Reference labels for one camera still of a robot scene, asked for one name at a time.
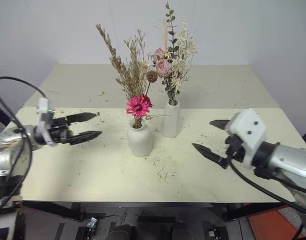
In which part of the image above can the dark rounded shape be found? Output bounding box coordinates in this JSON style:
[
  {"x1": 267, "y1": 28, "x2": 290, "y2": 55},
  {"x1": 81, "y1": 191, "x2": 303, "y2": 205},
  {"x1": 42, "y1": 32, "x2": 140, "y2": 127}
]
[{"x1": 108, "y1": 223, "x2": 138, "y2": 240}]

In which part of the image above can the orange floor mat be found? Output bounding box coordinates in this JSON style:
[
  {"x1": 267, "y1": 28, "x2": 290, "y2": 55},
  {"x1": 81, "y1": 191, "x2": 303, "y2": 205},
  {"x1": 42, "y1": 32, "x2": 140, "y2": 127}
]
[{"x1": 246, "y1": 204, "x2": 306, "y2": 240}]

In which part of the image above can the tall slim white vase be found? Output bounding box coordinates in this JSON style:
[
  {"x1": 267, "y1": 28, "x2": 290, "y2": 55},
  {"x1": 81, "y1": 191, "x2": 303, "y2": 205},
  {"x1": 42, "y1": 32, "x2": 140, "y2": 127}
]
[{"x1": 160, "y1": 99, "x2": 182, "y2": 138}]

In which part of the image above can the pale rose eucalyptus bouquet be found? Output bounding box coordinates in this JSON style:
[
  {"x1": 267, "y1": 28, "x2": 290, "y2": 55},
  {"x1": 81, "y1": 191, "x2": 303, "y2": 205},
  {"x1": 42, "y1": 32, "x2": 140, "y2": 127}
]
[{"x1": 148, "y1": 1, "x2": 199, "y2": 106}]

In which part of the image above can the round white ceramic vase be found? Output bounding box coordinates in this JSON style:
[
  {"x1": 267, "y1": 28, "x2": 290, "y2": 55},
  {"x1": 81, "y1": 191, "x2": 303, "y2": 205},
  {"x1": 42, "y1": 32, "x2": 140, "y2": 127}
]
[{"x1": 125, "y1": 118, "x2": 154, "y2": 158}]

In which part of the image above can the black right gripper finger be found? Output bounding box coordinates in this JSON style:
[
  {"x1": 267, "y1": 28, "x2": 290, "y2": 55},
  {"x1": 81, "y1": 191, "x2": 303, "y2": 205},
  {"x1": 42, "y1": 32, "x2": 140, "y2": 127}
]
[
  {"x1": 191, "y1": 142, "x2": 229, "y2": 170},
  {"x1": 208, "y1": 119, "x2": 232, "y2": 131}
]

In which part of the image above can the pink flower dried grass bouquet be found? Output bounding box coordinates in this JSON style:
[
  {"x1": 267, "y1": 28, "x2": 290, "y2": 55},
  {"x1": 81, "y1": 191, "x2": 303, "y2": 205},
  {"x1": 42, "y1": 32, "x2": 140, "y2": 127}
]
[{"x1": 95, "y1": 23, "x2": 159, "y2": 130}]

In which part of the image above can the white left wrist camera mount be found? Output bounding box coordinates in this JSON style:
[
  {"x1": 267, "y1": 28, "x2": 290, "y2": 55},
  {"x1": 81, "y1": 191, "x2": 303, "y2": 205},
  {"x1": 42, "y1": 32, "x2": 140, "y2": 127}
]
[{"x1": 36, "y1": 97, "x2": 57, "y2": 147}]

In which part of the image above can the dark furniture piece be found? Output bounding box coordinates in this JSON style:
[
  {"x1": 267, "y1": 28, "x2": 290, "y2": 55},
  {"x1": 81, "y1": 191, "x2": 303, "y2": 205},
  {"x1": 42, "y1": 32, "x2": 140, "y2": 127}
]
[{"x1": 0, "y1": 98, "x2": 22, "y2": 146}]

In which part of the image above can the black metal table frame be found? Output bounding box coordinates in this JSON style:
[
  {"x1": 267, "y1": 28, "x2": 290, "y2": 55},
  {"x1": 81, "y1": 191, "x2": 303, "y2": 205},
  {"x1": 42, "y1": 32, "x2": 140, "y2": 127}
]
[{"x1": 12, "y1": 199, "x2": 290, "y2": 223}]

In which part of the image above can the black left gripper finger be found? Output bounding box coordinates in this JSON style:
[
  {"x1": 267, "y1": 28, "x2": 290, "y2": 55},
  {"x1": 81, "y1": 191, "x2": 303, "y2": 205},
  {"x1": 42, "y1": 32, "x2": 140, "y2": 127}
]
[
  {"x1": 68, "y1": 130, "x2": 103, "y2": 146},
  {"x1": 65, "y1": 112, "x2": 98, "y2": 125}
]

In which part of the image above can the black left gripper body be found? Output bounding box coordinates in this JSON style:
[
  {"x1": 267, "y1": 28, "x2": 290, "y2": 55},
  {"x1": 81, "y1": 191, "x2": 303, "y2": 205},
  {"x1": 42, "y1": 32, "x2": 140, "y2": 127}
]
[{"x1": 48, "y1": 115, "x2": 74, "y2": 146}]

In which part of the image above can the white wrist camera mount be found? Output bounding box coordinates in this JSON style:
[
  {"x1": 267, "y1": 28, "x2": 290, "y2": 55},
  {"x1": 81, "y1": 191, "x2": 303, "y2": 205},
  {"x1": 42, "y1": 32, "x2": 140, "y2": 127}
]
[
  {"x1": 223, "y1": 108, "x2": 268, "y2": 171},
  {"x1": 36, "y1": 97, "x2": 57, "y2": 147}
]

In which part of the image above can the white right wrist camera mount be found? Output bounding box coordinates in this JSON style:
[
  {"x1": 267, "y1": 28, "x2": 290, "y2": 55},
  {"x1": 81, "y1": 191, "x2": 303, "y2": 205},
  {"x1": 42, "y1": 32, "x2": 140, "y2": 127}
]
[{"x1": 223, "y1": 108, "x2": 268, "y2": 171}]

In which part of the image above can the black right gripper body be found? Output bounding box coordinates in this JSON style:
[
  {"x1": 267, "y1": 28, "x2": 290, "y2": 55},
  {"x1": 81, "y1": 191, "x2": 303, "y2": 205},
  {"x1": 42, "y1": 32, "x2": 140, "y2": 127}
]
[{"x1": 224, "y1": 134, "x2": 247, "y2": 164}]

